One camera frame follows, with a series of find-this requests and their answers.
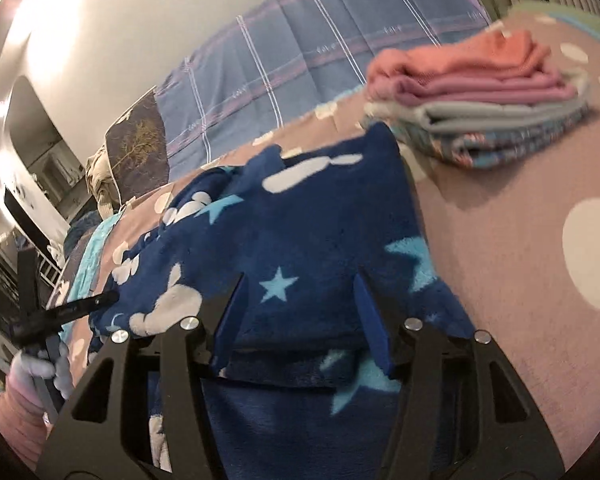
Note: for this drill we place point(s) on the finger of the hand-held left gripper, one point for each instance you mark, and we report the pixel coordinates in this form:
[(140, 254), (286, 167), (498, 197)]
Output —
[(87, 304)]

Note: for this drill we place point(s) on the blue plaid quilt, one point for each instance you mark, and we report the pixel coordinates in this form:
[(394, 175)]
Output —
[(305, 60)]

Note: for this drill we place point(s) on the light blue blanket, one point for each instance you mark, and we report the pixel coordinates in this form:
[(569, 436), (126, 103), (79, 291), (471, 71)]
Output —
[(91, 260)]

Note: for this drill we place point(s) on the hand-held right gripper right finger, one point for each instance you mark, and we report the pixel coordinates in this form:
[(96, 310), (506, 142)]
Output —
[(375, 320)]

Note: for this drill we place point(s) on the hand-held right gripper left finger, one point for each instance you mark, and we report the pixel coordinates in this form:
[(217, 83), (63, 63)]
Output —
[(232, 310)]

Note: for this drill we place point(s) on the white cabinet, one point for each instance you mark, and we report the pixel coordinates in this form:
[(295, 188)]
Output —
[(35, 160)]

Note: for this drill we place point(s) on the dark tree print pillow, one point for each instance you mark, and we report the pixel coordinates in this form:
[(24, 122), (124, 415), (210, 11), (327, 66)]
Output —
[(136, 145)]

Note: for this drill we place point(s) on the beige crumpled cloth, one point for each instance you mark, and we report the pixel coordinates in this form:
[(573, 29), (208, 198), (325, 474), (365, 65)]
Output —
[(99, 177)]

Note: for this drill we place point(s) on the grey folded garment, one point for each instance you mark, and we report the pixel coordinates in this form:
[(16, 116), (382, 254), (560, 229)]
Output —
[(485, 116)]

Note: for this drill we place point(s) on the person's left hand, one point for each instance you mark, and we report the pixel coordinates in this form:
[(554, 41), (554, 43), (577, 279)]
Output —
[(37, 367)]

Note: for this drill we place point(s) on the patterned blue folded garment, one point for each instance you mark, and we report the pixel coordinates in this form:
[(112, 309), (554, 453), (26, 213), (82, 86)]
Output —
[(490, 147)]

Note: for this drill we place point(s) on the navy star print fleece garment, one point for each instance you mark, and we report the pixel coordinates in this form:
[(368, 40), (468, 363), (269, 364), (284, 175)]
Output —
[(305, 240)]

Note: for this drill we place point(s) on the pink folded garment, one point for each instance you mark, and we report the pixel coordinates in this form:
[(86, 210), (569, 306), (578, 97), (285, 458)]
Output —
[(480, 91)]

